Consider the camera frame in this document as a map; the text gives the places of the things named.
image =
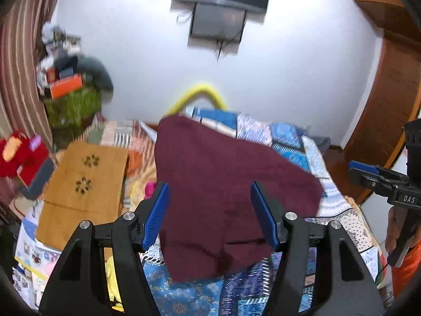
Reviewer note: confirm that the red plush toy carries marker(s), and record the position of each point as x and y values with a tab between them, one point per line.
22	157

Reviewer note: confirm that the blue patchwork bedspread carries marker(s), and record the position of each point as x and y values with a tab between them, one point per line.
314	267

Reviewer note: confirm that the small wall monitor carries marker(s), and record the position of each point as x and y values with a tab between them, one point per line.
213	22

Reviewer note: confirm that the orange brown cloth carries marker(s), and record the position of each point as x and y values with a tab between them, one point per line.
86	185

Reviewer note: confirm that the orange box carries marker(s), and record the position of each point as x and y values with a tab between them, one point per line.
66	86

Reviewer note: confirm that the yellow foam tube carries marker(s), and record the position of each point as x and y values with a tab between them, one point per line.
199	90

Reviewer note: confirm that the green covered side table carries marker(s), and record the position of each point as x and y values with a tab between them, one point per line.
73	108

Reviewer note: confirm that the brown wooden door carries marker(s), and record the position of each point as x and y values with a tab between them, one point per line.
394	100

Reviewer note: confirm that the orange right sleeve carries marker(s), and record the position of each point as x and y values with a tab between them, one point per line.
403	274

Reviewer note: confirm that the striped pink curtain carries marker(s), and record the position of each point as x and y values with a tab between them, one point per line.
21	51

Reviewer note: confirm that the maroon sweater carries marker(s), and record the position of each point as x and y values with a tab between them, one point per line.
210	228

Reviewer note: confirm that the yellow garment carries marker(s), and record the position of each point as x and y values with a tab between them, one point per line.
112	285

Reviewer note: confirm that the right hand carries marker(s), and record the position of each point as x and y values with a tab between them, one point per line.
393	232

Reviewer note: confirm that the wooden overhead cabinet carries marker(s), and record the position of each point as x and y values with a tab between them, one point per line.
392	16

